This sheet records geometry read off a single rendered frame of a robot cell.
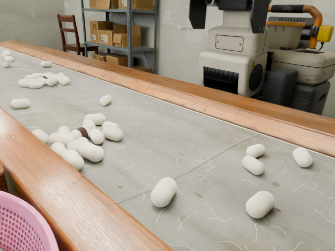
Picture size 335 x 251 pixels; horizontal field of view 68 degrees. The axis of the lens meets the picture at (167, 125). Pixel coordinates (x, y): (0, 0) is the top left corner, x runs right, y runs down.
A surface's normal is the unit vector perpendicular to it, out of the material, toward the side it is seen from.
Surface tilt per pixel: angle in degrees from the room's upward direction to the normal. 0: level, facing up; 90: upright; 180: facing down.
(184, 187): 0
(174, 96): 45
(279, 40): 92
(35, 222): 75
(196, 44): 90
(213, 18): 90
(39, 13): 90
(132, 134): 0
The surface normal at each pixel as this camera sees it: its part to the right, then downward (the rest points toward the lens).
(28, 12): 0.70, 0.30
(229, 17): -0.71, 0.37
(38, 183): 0.04, -0.92
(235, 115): -0.46, -0.47
